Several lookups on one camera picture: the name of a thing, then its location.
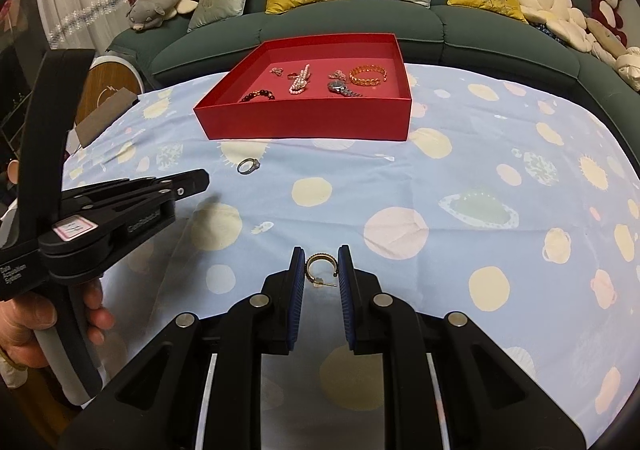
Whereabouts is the person's left hand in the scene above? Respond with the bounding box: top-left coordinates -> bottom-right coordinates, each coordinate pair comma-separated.
0,277 -> 115,373

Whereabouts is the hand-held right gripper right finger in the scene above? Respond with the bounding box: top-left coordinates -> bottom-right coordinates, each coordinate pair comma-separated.
337,245 -> 588,450

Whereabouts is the cream plush toy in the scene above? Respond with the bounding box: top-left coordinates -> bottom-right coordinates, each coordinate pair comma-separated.
585,17 -> 640,90

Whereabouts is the gold chain bracelet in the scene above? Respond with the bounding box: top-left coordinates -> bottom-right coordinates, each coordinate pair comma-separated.
349,64 -> 388,88

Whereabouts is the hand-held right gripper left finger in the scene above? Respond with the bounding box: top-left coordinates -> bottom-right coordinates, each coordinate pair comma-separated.
60,246 -> 307,450

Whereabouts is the brown cardboard box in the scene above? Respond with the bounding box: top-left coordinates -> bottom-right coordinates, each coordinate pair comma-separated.
76,88 -> 141,148

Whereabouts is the red cardboard box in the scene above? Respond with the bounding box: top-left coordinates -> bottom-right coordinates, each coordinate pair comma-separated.
192,32 -> 413,143

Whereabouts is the wide gold hoop earring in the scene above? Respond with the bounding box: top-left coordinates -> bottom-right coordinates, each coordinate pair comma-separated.
305,253 -> 338,287

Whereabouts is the cream flower cushion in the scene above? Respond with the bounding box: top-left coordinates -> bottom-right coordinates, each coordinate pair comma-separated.
515,0 -> 588,50

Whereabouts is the pearl cluster brooch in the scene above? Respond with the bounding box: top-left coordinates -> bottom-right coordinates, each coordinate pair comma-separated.
288,64 -> 312,95

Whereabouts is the white round side table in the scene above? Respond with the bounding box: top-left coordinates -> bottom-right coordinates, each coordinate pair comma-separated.
75,52 -> 143,131

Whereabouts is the grey plush toy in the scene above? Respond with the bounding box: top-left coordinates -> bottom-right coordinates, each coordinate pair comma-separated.
126,0 -> 183,33

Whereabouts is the blue printed tablecloth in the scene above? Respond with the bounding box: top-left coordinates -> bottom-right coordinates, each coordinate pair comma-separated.
62,62 -> 636,450

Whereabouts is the silver wrist watch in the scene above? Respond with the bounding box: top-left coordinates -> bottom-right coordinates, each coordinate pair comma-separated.
326,81 -> 362,99

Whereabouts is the green sofa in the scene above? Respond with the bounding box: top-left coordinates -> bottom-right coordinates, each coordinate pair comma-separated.
105,0 -> 640,151

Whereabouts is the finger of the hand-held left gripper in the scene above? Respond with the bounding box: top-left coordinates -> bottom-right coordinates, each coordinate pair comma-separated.
95,191 -> 177,253
62,169 -> 210,211

